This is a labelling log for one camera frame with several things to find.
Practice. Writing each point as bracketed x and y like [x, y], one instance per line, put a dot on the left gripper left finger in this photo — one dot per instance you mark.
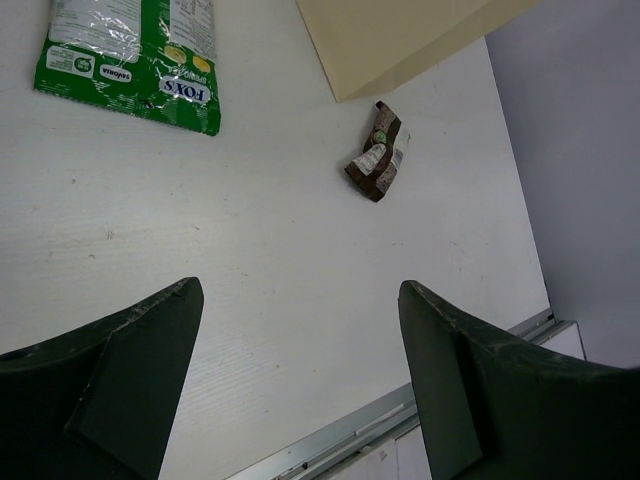
[99, 401]

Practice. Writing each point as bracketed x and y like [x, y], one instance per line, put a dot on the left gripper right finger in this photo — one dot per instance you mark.
[494, 406]

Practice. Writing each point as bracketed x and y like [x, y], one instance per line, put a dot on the green Fox's candy bag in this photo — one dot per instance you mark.
[152, 59]

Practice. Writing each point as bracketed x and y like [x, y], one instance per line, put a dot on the brown paper bag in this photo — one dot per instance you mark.
[369, 48]

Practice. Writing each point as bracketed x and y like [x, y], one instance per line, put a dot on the brown chocolate bar right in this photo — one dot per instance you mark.
[375, 169]

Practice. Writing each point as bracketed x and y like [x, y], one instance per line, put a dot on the aluminium front rail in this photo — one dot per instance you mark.
[328, 446]

